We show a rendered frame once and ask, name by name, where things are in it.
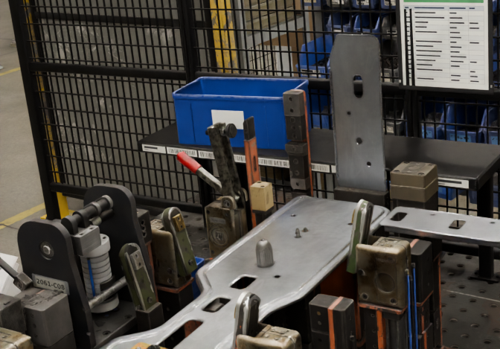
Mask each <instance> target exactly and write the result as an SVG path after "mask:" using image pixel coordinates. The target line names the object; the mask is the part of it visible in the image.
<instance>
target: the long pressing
mask: <svg viewBox="0 0 500 349"><path fill-rule="evenodd" d="M357 204H358V203H356V202H345V201H340V200H334V199H323V198H317V197H311V196H305V195H302V196H297V197H295V198H294V199H292V200H291V201H289V202H288V203H286V204H285V205H284V206H283V207H282V208H280V209H278V210H277V211H276V212H274V213H273V214H272V215H271V216H269V217H268V218H266V219H265V220H264V221H262V222H261V223H260V224H259V225H257V226H256V227H254V228H253V229H252V230H251V231H249V232H248V233H247V234H245V235H244V236H242V237H241V238H240V239H239V240H237V241H236V242H234V243H233V244H231V245H230V246H229V247H228V248H227V249H225V250H224V251H222V252H221V253H219V254H218V255H217V256H216V257H214V258H213V259H212V260H210V261H209V262H207V263H206V264H205V265H204V266H202V267H201V268H200V269H198V270H197V272H196V274H195V277H196V284H197V286H198V287H199V291H200V292H201V294H200V296H199V297H197V298H196V299H194V300H193V301H192V302H190V303H189V305H187V306H186V307H184V308H183V309H182V310H180V311H179V312H178V313H177V314H175V315H174V316H173V317H172V318H170V319H169V320H168V321H166V322H165V323H164V324H163V325H161V326H160V327H157V328H155V329H152V330H148V331H144V332H140V333H133V334H129V335H125V336H119V337H117V338H114V339H112V340H110V341H109V342H107V343H106V344H105V345H103V346H102V347H101V348H99V349H131V348H132V347H134V346H135V345H136V344H138V343H139V342H143V343H147V344H151V345H160V344H161V343H162V342H163V341H164V340H165V339H167V338H168V337H169V336H171V335H172V334H173V333H175V332H176V331H177V330H178V329H179V328H180V327H182V326H183V325H184V324H185V323H187V322H188V321H200V322H202V325H200V326H199V327H198V328H197V329H195V330H194V331H193V332H192V333H191V334H190V335H189V336H187V337H186V338H185V339H184V340H182V341H181V342H180V343H178V344H177V346H175V347H174V348H173V349H232V344H233V335H234V320H235V318H234V309H235V307H236V304H237V301H238V298H239V297H240V295H241V294H242V293H243V292H244V291H249V292H251V293H254V294H255V295H257V296H259V298H260V306H259V311H260V312H259V319H258V323H262V322H263V321H264V320H265V319H266V318H268V317H269V316H270V315H271V314H273V313H275V312H277V311H278V310H282V309H283V308H285V307H288V306H290V305H293V304H295V303H298V302H299V301H301V300H303V299H304V298H306V297H307V296H308V295H309V294H310V293H311V292H312V291H313V290H314V289H315V288H316V287H317V286H318V285H319V284H320V283H321V282H322V281H323V280H324V279H325V278H327V277H328V276H329V275H330V274H331V273H332V272H333V271H334V270H335V269H336V268H337V267H338V266H340V265H341V264H342V263H343V262H344V261H345V260H346V259H347V256H348V252H349V247H350V238H351V232H352V227H353V225H348V224H350V223H351V220H352V215H353V211H354V209H355V208H356V206H357ZM389 213H390V210H388V209H387V208H385V207H382V206H378V205H374V212H373V216H372V221H371V230H370V235H372V234H373V233H375V232H376V231H377V230H378V229H379V228H380V227H381V225H380V224H379V222H380V221H381V220H383V219H384V218H385V217H386V216H387V215H388V214H389ZM292 215H295V216H294V217H291V216H292ZM297 228H299V230H300V236H301V237H299V238H296V234H295V230H296V229H297ZM304 228H307V230H308V231H307V232H303V230H304ZM261 239H266V240H268V241H269V242H270V243H271V245H272V251H273V259H274V264H273V265H272V266H270V267H265V268H263V267H259V266H257V261H256V254H255V247H256V244H257V242H258V241H259V240H261ZM275 276H280V277H279V278H275ZM244 277H249V278H255V279H256V280H255V281H253V282H252V283H251V284H249V285H248V286H247V287H246V288H245V289H235V288H232V287H231V286H232V285H234V284H235V283H236V282H238V280H239V279H241V278H244ZM217 298H226V299H229V300H230V301H229V302H228V303H227V304H226V305H225V306H224V307H222V308H221V309H220V310H218V311H217V312H215V313H210V312H205V311H203V309H204V308H205V307H207V306H208V305H209V304H210V303H211V302H212V301H214V300H215V299H217Z"/></svg>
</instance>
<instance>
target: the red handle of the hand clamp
mask: <svg viewBox="0 0 500 349"><path fill-rule="evenodd" d="M176 156H177V159H176V160H178V161H179V162H180V163H182V164H183V165H184V166H185V167H186V168H187V169H189V170H190V171H191V172H193V173H194V174H195V175H198V176H199V177H200V178H202V179H203V180H204V181H206V182H207V183H208V184H209V185H210V186H211V187H213V188H214V189H215V190H217V191H218V192H219V193H221V194H222V195H223V192H222V186H221V183H220V181H219V180H218V179H216V178H215V177H214V176H212V175H211V174H210V173H209V172H208V171H207V170H205V169H204V168H203V167H202V165H200V164H199V163H198V162H196V161H195V160H194V159H192V158H191V157H190V156H189V155H188V154H187V153H185V152H184V151H182V152H179V153H178V154H177V155H176ZM223 196H224V195H223ZM234 196H235V199H236V202H238V200H239V198H240V197H239V196H238V195H237V194H236V193H234Z"/></svg>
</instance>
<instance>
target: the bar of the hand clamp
mask: <svg viewBox="0 0 500 349"><path fill-rule="evenodd" d="M205 134H206V135H209V138H210V142H211V147H212V150H213V154H214V159H215V162H216V166H217V171H218V174H219V180H220V183H221V186H222V192H223V195H224V196H231V197H233V198H234V200H235V205H236V209H234V211H236V210H237V209H238V208H237V206H238V205H245V200H244V197H243V192H242V188H241V184H240V179H239V176H238V172H237V167H236V164H235V160H234V154H233V151H232V148H231V142H230V138H234V137H235V136H236V134H237V128H236V126H235V125H234V124H227V126H226V123H225V122H223V123H221V122H218V123H215V124H213V125H211V126H210V127H208V128H207V130H206V131H205ZM234 193H236V194H237V195H238V196H239V197H240V198H239V200H238V202H236V199H235V196H234Z"/></svg>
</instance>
